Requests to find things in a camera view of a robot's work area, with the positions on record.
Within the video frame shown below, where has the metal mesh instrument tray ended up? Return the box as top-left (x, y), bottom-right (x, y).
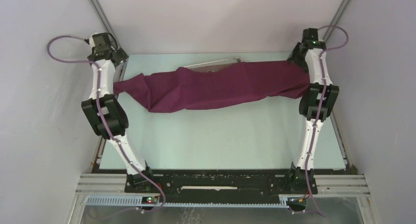
top-left (184, 57), bottom-right (241, 73)

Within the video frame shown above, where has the magenta surgical wrap cloth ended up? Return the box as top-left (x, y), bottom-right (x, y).
top-left (113, 61), bottom-right (310, 113)

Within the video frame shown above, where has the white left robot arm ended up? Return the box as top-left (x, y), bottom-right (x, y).
top-left (81, 32), bottom-right (155, 193)

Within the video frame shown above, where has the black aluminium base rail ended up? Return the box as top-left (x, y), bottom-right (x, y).
top-left (71, 172), bottom-right (372, 216)

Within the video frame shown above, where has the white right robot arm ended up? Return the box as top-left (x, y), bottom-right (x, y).
top-left (285, 28), bottom-right (339, 194)

